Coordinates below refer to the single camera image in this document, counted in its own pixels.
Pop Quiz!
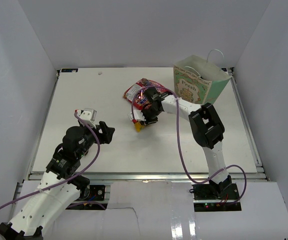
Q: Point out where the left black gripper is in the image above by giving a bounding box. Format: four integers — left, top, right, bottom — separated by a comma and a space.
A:
77, 120, 115, 158

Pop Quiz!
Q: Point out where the yellow candy pack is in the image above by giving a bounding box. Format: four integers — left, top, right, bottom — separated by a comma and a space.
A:
133, 121, 146, 133

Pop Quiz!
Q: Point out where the red candy bag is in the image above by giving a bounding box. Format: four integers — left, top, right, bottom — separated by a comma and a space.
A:
123, 78, 168, 110

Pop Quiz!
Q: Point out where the green paper gift bag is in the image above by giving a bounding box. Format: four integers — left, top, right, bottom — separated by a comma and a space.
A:
173, 55, 232, 105

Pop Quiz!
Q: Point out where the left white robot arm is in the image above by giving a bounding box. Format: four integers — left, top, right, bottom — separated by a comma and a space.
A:
0, 121, 115, 240

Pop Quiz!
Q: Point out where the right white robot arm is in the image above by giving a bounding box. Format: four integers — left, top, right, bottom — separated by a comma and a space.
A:
140, 87, 232, 200

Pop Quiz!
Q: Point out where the blue label sticker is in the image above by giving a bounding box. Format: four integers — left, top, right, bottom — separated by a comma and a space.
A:
61, 68, 79, 73

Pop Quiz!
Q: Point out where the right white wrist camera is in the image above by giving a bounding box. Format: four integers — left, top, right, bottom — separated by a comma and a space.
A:
127, 109, 146, 122

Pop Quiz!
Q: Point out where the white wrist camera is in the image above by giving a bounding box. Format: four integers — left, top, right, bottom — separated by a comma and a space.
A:
75, 108, 97, 128
127, 109, 146, 122

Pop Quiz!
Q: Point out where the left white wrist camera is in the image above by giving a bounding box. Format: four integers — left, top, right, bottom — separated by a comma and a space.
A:
75, 108, 97, 128

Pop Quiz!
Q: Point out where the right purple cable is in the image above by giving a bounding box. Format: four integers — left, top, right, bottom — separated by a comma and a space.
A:
131, 86, 248, 206

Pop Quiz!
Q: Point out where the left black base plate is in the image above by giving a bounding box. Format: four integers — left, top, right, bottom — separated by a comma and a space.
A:
77, 185, 106, 201

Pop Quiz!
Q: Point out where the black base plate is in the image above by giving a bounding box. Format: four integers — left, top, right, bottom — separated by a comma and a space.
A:
77, 185, 106, 201
189, 183, 240, 201

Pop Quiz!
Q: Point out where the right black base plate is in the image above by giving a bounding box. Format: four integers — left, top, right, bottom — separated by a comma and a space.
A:
189, 183, 240, 201

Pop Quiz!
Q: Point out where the aluminium table frame rail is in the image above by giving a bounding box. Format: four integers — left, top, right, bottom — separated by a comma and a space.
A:
28, 172, 266, 181

